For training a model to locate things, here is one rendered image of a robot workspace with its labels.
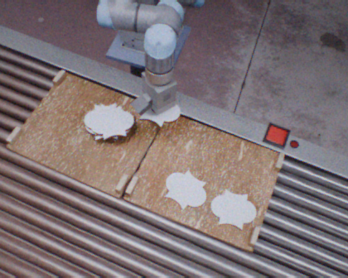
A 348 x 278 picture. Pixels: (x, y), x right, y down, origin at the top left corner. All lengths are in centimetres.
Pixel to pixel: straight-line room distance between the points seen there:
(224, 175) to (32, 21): 218
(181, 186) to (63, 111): 48
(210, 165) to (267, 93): 148
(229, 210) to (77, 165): 49
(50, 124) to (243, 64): 172
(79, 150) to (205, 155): 40
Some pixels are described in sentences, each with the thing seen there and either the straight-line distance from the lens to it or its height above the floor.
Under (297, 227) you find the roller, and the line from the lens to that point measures 133.
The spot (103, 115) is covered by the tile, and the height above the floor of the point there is 100.
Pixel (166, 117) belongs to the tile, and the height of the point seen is 108.
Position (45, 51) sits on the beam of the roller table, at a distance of 168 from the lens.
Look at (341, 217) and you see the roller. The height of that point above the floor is 92.
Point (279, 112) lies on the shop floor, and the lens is 269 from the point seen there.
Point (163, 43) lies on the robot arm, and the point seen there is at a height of 138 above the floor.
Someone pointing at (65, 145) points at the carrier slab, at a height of 94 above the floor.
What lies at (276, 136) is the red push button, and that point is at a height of 93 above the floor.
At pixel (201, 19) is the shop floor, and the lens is 313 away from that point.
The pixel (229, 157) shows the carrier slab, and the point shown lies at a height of 94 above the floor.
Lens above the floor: 211
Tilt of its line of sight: 59 degrees down
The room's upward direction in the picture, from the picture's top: 5 degrees clockwise
